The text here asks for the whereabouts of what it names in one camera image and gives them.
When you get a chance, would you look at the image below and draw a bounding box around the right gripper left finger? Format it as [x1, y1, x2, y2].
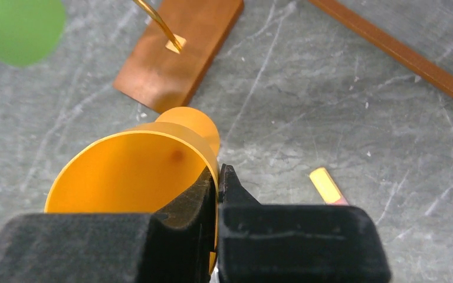
[0, 169, 216, 282]

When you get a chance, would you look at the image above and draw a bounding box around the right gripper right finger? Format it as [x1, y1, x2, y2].
[217, 164, 392, 282]

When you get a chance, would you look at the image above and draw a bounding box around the orange plastic wine glass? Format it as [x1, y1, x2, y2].
[44, 107, 220, 274]

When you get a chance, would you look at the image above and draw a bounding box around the green plastic wine glass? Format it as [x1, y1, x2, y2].
[0, 0, 67, 67]

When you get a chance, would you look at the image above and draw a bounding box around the gold wine glass rack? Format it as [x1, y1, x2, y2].
[113, 0, 244, 113]

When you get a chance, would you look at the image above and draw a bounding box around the wooden shelf rack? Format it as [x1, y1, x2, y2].
[310, 0, 453, 98]

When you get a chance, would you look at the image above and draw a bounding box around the yellow pink highlighter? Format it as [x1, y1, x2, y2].
[309, 167, 349, 205]

